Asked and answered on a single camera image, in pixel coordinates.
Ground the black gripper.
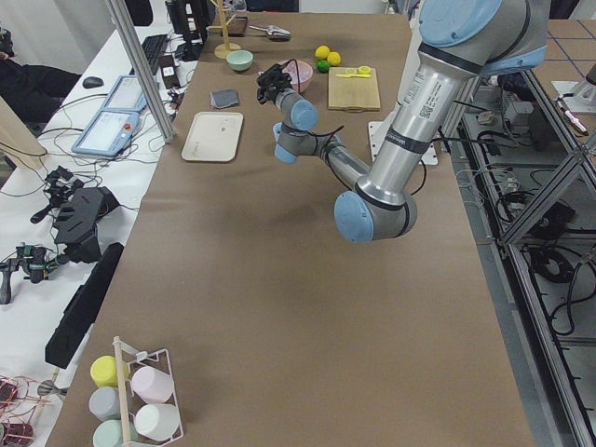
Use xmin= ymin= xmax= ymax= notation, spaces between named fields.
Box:
xmin=257 ymin=63 xmax=291 ymax=104

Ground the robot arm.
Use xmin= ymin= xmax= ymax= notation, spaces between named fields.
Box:
xmin=257 ymin=0 xmax=550 ymax=243

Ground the steel ice scoop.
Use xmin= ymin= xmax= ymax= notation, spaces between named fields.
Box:
xmin=249 ymin=25 xmax=291 ymax=42

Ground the wooden cup stand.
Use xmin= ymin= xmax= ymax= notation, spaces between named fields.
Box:
xmin=210 ymin=0 xmax=241 ymax=60

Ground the pink cup in rack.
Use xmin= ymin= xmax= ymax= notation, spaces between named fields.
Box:
xmin=130 ymin=366 xmax=174 ymax=403

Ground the yellow cup in rack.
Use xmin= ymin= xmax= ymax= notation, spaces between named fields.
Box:
xmin=89 ymin=355 xmax=118 ymax=387

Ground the white cup rack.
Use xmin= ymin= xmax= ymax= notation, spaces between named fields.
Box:
xmin=113 ymin=336 xmax=184 ymax=446

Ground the white cup in rack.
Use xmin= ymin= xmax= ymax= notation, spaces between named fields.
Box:
xmin=134 ymin=403 xmax=181 ymax=441

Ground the grey cup in rack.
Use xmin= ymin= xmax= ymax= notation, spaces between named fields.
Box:
xmin=88 ymin=386 xmax=121 ymax=422

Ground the mint cup in rack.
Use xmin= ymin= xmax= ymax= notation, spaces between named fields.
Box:
xmin=92 ymin=420 xmax=124 ymax=447

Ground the pink bowl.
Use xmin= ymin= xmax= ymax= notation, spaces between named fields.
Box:
xmin=278 ymin=60 xmax=314 ymax=93

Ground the mint green bowl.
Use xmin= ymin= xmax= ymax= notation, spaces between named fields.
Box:
xmin=226 ymin=49 xmax=254 ymax=73

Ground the green lime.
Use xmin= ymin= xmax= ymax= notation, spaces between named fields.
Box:
xmin=317 ymin=61 xmax=331 ymax=73

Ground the yellow lemon outer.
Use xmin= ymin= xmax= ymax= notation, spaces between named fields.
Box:
xmin=315 ymin=45 xmax=331 ymax=61

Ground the grey folded cloth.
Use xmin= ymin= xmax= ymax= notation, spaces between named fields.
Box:
xmin=210 ymin=89 xmax=239 ymax=110

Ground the yellow lemon near board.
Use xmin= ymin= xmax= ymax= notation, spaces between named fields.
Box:
xmin=326 ymin=51 xmax=342 ymax=67

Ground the yellow plastic knife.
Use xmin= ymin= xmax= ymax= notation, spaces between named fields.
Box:
xmin=335 ymin=73 xmax=372 ymax=78

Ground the wooden cutting board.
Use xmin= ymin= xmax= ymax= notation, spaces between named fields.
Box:
xmin=328 ymin=67 xmax=381 ymax=111

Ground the cream rabbit tray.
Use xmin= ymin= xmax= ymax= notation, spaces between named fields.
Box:
xmin=181 ymin=112 xmax=244 ymax=163

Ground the black monitor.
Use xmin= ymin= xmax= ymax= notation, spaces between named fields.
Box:
xmin=165 ymin=0 xmax=210 ymax=61

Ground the black keyboard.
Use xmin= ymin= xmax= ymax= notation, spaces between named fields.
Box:
xmin=142 ymin=34 xmax=169 ymax=75

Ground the blue teach pendant far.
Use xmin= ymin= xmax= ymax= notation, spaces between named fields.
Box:
xmin=102 ymin=74 xmax=147 ymax=113

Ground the blue teach pendant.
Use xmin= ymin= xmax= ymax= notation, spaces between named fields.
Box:
xmin=72 ymin=110 xmax=140 ymax=157
xmin=102 ymin=74 xmax=147 ymax=113

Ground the blue teach pendant near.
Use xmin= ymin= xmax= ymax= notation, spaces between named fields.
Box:
xmin=72 ymin=110 xmax=140 ymax=157

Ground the black computer mouse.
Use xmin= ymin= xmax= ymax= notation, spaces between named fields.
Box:
xmin=82 ymin=76 xmax=104 ymax=89

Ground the aluminium frame post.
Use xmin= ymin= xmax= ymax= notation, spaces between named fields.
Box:
xmin=105 ymin=0 xmax=174 ymax=143

